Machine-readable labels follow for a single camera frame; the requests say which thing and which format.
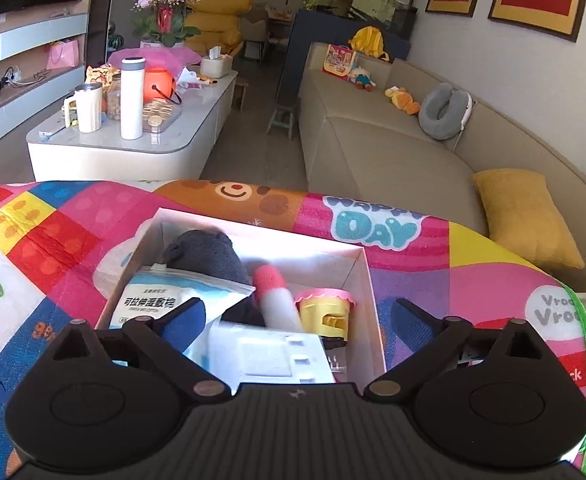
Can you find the glass jar of nuts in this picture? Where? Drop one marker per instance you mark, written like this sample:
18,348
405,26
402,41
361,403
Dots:
114,100

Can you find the white tissue box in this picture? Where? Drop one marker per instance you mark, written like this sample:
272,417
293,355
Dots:
217,66

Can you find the grey neck pillow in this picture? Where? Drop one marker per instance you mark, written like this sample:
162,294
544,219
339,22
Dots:
440,120

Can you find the pink potted flowers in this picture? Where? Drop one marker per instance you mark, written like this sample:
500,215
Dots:
165,12

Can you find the dark blue cabinet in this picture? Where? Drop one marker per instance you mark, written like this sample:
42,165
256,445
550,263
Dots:
293,60

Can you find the white thermos bottle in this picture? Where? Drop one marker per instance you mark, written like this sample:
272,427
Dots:
133,105

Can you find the pink cloth wrap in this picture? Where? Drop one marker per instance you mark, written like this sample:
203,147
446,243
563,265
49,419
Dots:
163,56

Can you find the small wooden stool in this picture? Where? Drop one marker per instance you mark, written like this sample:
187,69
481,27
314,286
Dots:
282,119

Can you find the yellow snack bag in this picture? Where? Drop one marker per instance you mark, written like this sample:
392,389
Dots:
100,77

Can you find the green striped ball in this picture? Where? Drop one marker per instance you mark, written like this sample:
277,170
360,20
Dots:
115,41

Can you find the yellow armchair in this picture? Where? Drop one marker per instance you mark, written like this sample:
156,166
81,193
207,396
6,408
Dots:
218,22

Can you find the small plush doll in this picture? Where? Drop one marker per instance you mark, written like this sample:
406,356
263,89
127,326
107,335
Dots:
363,79

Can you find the orange pumpkin bucket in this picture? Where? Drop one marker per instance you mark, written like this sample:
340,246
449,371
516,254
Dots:
160,82

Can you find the colourful toy box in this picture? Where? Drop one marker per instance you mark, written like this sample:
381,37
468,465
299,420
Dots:
339,60

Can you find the yellow cushion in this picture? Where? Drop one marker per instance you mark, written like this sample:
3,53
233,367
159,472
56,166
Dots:
523,215

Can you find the yellow and pink toy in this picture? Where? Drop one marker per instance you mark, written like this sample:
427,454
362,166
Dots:
323,316

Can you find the white foam roller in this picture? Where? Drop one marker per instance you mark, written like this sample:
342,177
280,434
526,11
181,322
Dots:
279,307

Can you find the yellow backpack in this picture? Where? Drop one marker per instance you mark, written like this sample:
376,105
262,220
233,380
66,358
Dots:
368,42

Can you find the pink gift bag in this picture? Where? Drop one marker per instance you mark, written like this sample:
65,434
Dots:
64,56

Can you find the black plush toy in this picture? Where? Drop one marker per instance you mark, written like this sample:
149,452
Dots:
208,255

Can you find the white coffee table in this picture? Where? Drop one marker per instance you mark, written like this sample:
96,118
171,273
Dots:
123,160

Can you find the orange plush toy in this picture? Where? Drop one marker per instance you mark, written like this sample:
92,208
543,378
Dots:
403,101

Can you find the colourful printed mat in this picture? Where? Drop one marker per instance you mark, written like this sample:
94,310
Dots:
48,240

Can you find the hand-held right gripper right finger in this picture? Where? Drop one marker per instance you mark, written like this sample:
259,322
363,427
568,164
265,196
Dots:
412,326

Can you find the beige sofa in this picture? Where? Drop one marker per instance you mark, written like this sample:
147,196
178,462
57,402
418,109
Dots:
383,160

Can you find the cream lidded mug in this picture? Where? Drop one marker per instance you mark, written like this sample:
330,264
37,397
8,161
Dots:
89,110

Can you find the blue wet wipes packet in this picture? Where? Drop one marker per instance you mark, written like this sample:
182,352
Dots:
153,295

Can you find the glass aquarium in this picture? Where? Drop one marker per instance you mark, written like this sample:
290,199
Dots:
363,2

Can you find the pink cardboard box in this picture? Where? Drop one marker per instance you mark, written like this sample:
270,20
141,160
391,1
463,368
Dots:
323,260

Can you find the white rectangular box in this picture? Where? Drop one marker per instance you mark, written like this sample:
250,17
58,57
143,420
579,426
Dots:
273,355

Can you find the clear cookie container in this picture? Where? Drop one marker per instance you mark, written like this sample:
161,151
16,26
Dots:
160,116

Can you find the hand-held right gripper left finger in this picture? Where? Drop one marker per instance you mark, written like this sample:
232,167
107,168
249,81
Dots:
187,326

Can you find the curved wall shelf unit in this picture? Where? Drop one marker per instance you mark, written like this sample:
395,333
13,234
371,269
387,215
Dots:
28,35

